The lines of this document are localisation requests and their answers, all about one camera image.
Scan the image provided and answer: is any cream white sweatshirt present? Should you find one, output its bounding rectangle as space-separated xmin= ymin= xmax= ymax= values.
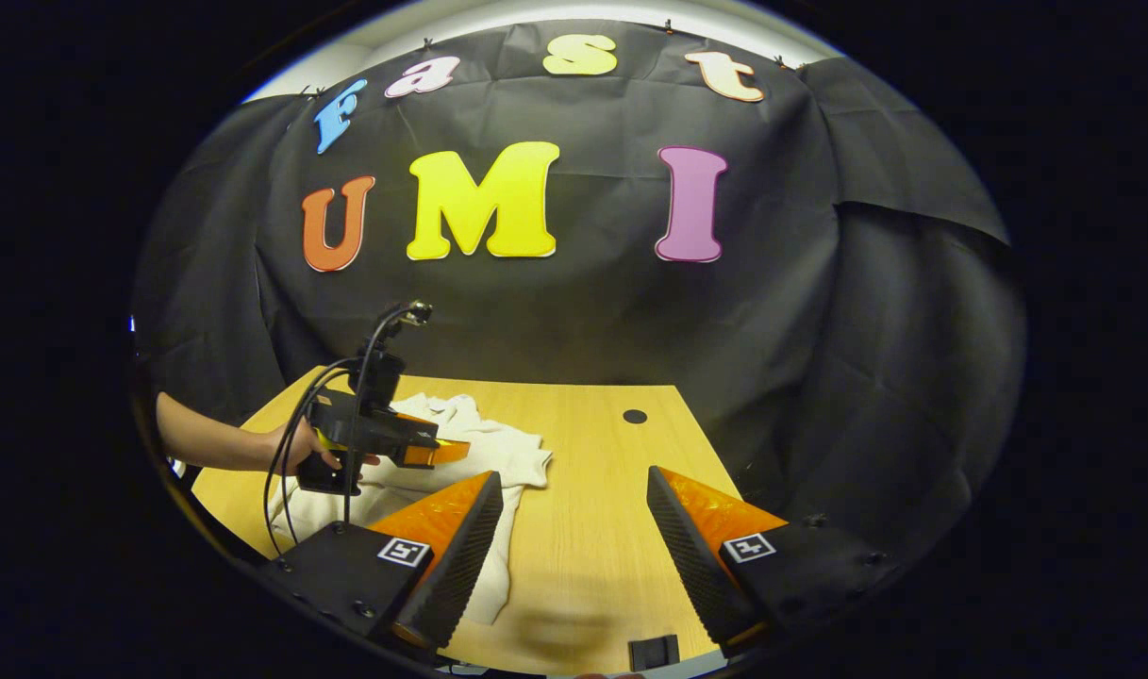
xmin=267 ymin=393 xmax=554 ymax=626

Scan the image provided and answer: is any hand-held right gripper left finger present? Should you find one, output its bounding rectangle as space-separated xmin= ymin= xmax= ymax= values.
xmin=258 ymin=470 xmax=506 ymax=652

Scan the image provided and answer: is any left hand-held gripper cable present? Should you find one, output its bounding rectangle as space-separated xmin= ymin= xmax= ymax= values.
xmin=262 ymin=306 xmax=414 ymax=557

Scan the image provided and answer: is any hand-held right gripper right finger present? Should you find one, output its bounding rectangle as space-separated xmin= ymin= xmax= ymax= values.
xmin=646 ymin=465 xmax=890 ymax=652

